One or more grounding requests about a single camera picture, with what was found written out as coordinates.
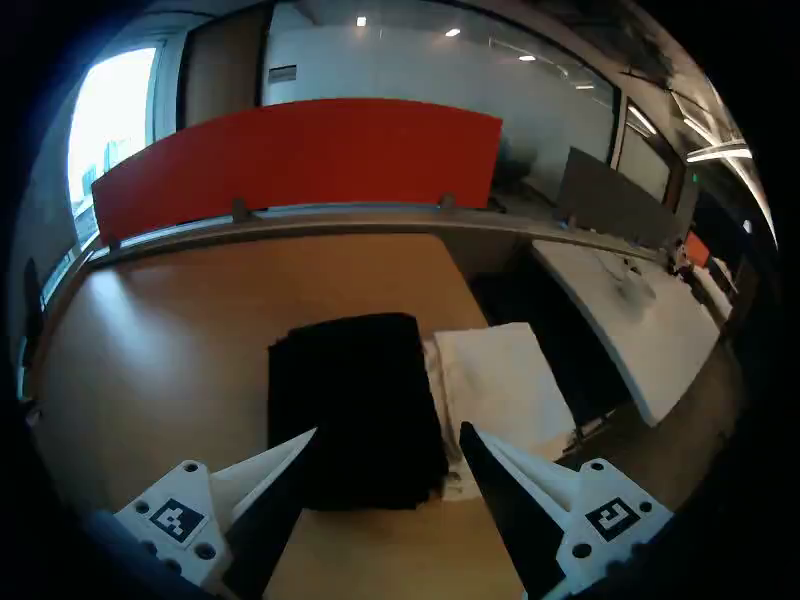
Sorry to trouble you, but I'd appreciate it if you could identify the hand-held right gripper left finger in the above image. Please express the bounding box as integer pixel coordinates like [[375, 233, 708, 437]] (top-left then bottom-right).
[[112, 426, 319, 600]]

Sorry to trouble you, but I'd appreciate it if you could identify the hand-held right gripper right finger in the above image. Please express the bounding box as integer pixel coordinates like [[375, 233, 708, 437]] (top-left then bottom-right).
[[459, 421, 675, 600]]

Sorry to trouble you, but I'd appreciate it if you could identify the stack of white towels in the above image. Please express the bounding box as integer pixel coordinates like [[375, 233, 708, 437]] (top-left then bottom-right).
[[422, 321, 579, 503]]

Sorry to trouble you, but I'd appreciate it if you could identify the white desk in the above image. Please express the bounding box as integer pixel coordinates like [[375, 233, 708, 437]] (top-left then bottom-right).
[[529, 240, 733, 428]]

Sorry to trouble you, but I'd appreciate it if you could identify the stack of black towels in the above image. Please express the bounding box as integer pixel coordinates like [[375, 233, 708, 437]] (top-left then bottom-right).
[[267, 312, 451, 513]]

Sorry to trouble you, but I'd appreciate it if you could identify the grey desk screen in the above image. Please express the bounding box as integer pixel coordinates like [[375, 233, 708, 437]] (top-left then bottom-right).
[[554, 146, 684, 251]]

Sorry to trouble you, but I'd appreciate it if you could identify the red desk screen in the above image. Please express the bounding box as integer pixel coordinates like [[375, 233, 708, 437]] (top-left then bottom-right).
[[82, 97, 504, 270]]

